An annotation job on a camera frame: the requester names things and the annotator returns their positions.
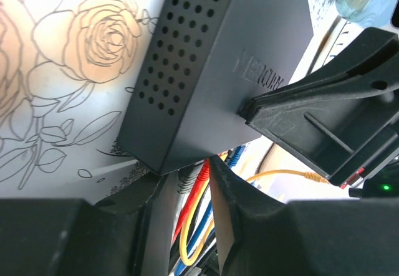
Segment blue ethernet cable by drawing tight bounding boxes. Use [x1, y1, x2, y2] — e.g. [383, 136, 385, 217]
[170, 145, 247, 276]

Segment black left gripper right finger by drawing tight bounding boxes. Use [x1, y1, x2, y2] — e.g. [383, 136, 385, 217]
[209, 157, 398, 275]

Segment grey ethernet cable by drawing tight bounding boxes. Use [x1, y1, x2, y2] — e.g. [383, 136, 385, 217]
[174, 165, 200, 227]

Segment black network switch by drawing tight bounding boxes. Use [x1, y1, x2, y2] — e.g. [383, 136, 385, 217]
[117, 0, 313, 175]

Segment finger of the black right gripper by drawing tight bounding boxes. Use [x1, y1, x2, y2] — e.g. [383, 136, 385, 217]
[240, 27, 398, 186]

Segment red ethernet cable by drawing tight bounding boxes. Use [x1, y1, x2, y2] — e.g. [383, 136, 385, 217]
[171, 159, 213, 242]

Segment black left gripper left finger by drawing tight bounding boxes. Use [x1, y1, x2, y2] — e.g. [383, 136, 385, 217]
[1, 173, 170, 275]

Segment floral table mat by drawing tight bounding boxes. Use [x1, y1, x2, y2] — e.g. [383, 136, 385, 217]
[1, 0, 164, 201]

